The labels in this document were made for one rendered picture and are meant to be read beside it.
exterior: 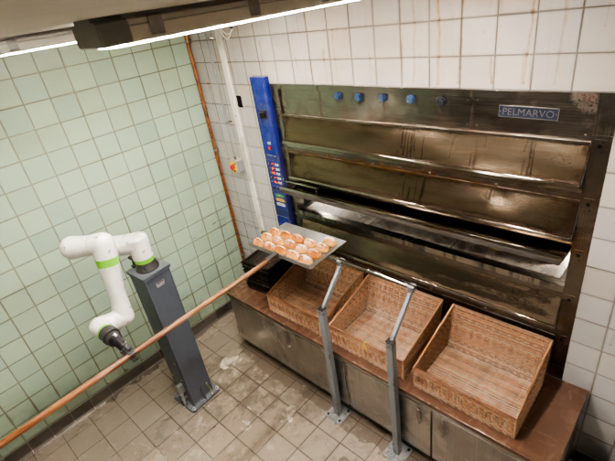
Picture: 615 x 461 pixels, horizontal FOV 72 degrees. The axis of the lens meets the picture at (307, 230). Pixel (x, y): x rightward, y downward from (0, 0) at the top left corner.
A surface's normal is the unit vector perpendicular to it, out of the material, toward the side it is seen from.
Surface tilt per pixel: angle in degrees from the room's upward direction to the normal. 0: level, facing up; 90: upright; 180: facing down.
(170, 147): 90
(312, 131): 70
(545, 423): 0
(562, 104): 90
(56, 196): 90
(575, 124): 90
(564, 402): 0
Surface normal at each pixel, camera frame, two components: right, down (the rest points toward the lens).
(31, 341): 0.73, 0.24
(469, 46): -0.67, 0.44
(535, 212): -0.68, 0.12
